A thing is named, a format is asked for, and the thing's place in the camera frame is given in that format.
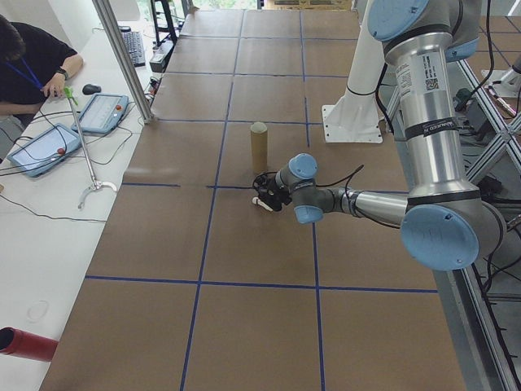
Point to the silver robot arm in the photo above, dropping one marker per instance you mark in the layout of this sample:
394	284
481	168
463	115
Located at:
517	65
431	142

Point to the white arm mounting base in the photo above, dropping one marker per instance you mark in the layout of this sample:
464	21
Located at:
504	81

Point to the brown cardboard tube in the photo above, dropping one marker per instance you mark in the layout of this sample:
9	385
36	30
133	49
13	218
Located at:
259	152

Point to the black box device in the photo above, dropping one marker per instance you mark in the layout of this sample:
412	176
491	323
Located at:
158	62

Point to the blue grey teach pendant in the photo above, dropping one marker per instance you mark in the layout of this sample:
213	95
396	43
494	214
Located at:
40	150
99	114

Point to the black keyboard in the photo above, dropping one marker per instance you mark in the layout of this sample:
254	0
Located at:
134	49

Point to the black metal rack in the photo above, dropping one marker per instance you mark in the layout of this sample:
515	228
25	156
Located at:
163	24

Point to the black computer mouse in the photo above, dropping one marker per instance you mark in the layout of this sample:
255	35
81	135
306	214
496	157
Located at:
91	89

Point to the black wristwatch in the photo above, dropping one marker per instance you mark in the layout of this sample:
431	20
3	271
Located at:
62	74

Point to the person in black shirt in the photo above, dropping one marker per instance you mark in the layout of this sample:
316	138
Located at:
32	49

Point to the red cylinder tube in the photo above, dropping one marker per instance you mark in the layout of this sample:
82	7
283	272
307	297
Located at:
28	344

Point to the white pedestal column with plate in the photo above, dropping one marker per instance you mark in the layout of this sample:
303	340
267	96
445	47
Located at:
358	81

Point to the aluminium profile post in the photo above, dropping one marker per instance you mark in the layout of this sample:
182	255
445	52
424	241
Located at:
126	61

